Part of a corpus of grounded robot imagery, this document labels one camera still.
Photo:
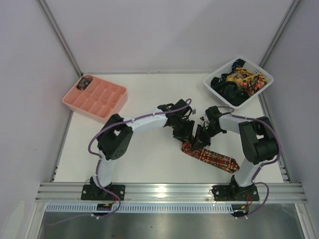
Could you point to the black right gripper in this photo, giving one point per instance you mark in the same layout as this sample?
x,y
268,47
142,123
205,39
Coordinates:
x,y
204,134

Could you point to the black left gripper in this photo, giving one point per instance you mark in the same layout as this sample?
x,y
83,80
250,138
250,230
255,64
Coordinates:
x,y
183,131

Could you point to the red multicolour patterned tie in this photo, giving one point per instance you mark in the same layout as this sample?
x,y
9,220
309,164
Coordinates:
x,y
212,158

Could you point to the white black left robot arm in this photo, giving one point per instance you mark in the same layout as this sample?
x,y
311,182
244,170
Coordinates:
x,y
112,141

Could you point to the red floral tie in basket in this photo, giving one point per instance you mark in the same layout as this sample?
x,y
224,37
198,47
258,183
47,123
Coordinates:
x,y
254,86

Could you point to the white perforated plastic basket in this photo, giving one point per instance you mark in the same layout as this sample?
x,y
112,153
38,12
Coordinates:
x,y
227,69

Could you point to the yellow patterned tie in basket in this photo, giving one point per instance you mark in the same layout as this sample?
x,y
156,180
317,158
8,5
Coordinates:
x,y
240,75

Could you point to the pink compartment tray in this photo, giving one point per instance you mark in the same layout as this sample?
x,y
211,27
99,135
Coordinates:
x,y
100,100

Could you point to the rolled dark tie in tray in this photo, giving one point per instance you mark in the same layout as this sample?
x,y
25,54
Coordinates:
x,y
84,82

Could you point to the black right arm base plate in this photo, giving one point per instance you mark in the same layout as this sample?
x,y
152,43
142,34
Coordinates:
x,y
234,193

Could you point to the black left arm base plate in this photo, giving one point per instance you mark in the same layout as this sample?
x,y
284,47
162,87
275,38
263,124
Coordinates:
x,y
94,193

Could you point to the aluminium front rail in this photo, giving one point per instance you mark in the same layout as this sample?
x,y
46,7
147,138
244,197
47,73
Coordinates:
x,y
275,193

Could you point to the white slotted cable duct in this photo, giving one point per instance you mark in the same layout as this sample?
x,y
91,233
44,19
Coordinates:
x,y
206,208

